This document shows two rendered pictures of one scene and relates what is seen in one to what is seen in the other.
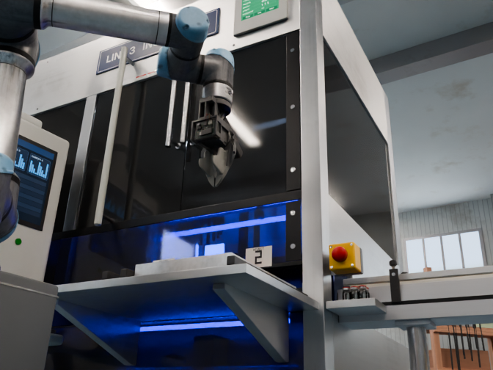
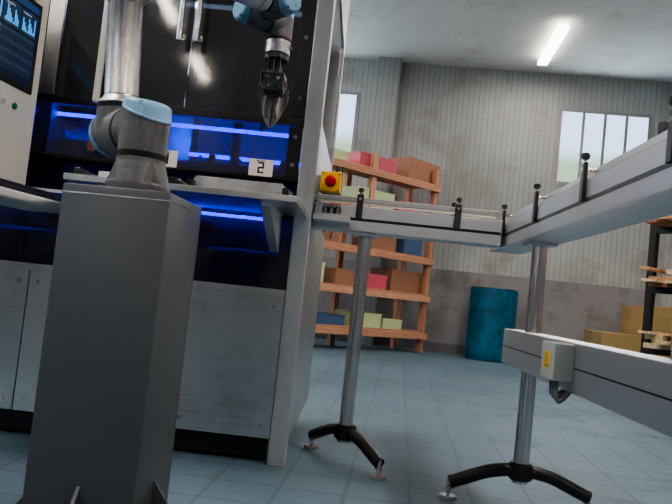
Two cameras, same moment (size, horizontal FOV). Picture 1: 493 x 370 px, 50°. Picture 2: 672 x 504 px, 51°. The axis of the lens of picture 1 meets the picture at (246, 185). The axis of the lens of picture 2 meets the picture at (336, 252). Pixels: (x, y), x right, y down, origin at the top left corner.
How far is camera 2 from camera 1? 1.18 m
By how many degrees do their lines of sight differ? 33
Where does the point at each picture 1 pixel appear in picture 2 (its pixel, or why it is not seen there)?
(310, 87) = (325, 24)
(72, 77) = not seen: outside the picture
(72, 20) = not seen: outside the picture
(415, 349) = (363, 251)
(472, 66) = not seen: outside the picture
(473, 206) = (358, 66)
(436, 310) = (384, 228)
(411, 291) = (370, 213)
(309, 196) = (311, 126)
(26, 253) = (19, 118)
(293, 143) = (302, 74)
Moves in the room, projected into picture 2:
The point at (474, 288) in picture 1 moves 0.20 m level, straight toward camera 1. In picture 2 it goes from (412, 218) to (422, 212)
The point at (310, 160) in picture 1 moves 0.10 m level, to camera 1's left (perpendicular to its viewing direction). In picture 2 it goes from (316, 94) to (290, 88)
